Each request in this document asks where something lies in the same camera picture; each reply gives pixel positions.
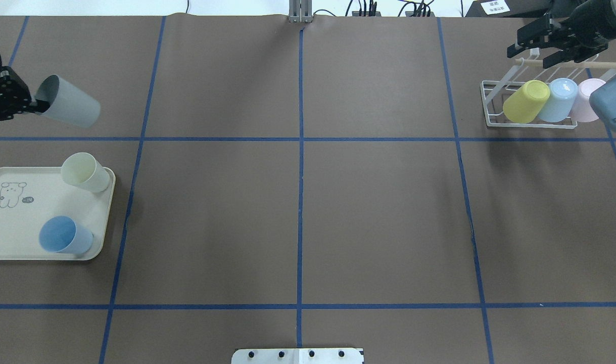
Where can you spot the grey aluminium post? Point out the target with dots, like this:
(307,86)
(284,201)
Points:
(300,11)

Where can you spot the white paper label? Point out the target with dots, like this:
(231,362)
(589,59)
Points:
(495,7)

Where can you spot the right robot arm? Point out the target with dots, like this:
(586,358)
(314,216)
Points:
(604,99)

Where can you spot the grey plastic cup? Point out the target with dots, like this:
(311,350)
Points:
(69,104)

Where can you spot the white wire cup rack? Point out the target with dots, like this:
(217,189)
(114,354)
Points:
(495,92)

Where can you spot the yellow plastic cup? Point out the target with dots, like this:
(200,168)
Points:
(525,104)

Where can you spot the blue plastic cup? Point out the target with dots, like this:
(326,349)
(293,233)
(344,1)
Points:
(563,92)
(63,235)

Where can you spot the pale green plastic cup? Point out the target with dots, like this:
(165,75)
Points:
(83,171)

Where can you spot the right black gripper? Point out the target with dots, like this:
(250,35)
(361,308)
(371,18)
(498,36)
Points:
(588,23)

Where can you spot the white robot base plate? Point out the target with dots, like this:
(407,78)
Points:
(299,355)

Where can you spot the pink plastic cup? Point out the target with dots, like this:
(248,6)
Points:
(582,111)

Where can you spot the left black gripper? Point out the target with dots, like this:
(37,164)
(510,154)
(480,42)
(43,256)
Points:
(1,97)

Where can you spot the white bear tray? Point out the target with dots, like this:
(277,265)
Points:
(30,196)

